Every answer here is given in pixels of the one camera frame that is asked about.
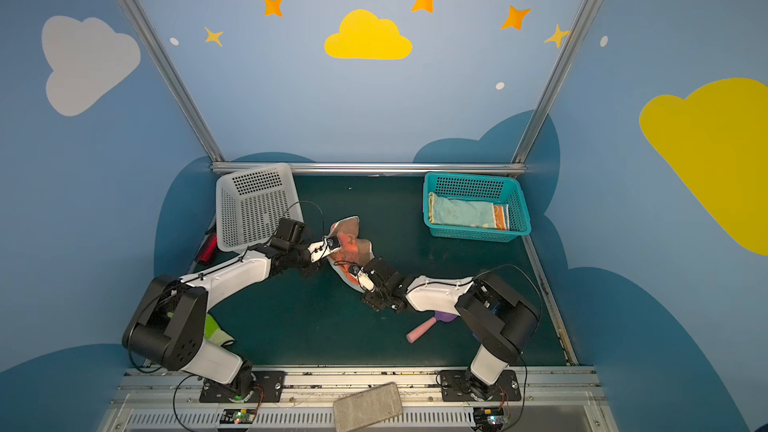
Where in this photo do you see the grey sponge block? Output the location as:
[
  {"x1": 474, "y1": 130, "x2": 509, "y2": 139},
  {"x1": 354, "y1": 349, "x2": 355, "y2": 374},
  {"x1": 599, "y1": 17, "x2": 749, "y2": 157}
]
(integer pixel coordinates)
[{"x1": 333, "y1": 382, "x2": 403, "y2": 432}]

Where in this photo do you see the orange bunny pattern towel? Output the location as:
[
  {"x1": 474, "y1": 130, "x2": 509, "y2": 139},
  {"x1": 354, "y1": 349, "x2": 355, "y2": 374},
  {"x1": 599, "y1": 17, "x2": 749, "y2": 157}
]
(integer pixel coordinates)
[{"x1": 493, "y1": 204, "x2": 510, "y2": 231}]

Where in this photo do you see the green work glove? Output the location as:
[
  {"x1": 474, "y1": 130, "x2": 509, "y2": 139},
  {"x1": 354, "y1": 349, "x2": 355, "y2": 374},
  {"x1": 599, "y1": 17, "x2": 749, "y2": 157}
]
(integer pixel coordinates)
[{"x1": 204, "y1": 314, "x2": 235, "y2": 347}]

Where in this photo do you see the right green circuit board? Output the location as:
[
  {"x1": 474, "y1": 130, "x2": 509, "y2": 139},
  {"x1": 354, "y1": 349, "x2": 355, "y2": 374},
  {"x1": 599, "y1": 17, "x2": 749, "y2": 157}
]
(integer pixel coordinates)
[{"x1": 473, "y1": 407, "x2": 507, "y2": 432}]

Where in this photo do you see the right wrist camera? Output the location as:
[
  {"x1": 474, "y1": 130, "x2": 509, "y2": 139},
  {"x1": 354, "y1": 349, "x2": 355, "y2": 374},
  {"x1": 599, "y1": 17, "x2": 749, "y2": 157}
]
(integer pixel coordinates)
[{"x1": 349, "y1": 258, "x2": 405, "y2": 292}]

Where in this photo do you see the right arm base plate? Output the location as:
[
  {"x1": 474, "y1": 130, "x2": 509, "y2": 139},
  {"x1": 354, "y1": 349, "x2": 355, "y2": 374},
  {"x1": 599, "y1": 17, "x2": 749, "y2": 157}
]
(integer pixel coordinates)
[{"x1": 436, "y1": 369, "x2": 522, "y2": 402}]

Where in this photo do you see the left green circuit board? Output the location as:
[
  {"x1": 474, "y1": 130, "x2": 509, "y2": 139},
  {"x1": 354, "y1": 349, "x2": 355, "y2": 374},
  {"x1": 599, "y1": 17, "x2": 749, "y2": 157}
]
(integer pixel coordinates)
[{"x1": 219, "y1": 408, "x2": 257, "y2": 425}]

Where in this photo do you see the white plastic basket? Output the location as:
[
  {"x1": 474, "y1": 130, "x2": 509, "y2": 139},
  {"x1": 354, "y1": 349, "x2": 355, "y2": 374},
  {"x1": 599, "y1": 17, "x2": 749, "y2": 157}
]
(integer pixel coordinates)
[{"x1": 215, "y1": 163, "x2": 303, "y2": 252}]

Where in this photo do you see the purple pink toy scoop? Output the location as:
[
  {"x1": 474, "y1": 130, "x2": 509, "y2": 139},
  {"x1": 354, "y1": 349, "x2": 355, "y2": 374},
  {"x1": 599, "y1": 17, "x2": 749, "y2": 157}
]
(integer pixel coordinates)
[{"x1": 406, "y1": 311, "x2": 458, "y2": 343}]

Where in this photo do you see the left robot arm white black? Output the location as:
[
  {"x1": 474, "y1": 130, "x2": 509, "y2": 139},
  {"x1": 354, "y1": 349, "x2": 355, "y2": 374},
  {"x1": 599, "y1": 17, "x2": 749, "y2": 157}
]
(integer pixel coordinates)
[{"x1": 122, "y1": 240, "x2": 327, "y2": 395}]

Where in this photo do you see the pink red towel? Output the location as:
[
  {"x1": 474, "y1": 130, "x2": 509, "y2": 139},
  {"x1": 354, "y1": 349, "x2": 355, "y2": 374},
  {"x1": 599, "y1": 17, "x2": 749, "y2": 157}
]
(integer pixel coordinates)
[{"x1": 328, "y1": 216, "x2": 374, "y2": 293}]

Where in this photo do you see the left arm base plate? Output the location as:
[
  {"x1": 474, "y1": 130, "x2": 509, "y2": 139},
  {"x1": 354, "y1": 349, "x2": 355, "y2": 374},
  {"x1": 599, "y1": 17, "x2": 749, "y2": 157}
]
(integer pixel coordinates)
[{"x1": 199, "y1": 370, "x2": 285, "y2": 404}]

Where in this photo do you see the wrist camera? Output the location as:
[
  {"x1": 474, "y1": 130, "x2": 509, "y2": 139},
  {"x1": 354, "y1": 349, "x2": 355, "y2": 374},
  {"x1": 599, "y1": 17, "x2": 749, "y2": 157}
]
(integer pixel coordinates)
[
  {"x1": 349, "y1": 258, "x2": 405, "y2": 292},
  {"x1": 269, "y1": 218, "x2": 341, "y2": 262}
]

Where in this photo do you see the yellow teal towel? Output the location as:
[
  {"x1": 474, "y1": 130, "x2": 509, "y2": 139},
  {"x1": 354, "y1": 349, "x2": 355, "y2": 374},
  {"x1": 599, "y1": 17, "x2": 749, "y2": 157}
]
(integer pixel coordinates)
[{"x1": 428, "y1": 193, "x2": 496, "y2": 230}]

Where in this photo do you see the green circuit board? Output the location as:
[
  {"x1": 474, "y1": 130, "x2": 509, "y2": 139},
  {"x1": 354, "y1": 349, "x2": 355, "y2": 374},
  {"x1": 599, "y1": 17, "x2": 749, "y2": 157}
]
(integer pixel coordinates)
[
  {"x1": 473, "y1": 407, "x2": 507, "y2": 432},
  {"x1": 219, "y1": 408, "x2": 257, "y2": 425}
]

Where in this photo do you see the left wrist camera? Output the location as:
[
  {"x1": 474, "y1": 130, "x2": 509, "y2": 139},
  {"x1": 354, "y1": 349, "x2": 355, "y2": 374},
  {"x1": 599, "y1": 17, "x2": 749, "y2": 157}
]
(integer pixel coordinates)
[{"x1": 269, "y1": 218, "x2": 341, "y2": 262}]

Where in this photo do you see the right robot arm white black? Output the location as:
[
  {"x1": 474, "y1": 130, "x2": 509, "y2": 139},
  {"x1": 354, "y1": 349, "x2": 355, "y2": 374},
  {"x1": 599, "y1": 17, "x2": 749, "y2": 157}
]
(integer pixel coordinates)
[{"x1": 357, "y1": 267, "x2": 540, "y2": 389}]

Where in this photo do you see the teal plastic basket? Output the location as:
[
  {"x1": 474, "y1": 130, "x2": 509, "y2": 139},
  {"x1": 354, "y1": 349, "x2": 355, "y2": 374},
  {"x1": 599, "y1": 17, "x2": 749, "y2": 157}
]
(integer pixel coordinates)
[{"x1": 423, "y1": 172, "x2": 532, "y2": 243}]

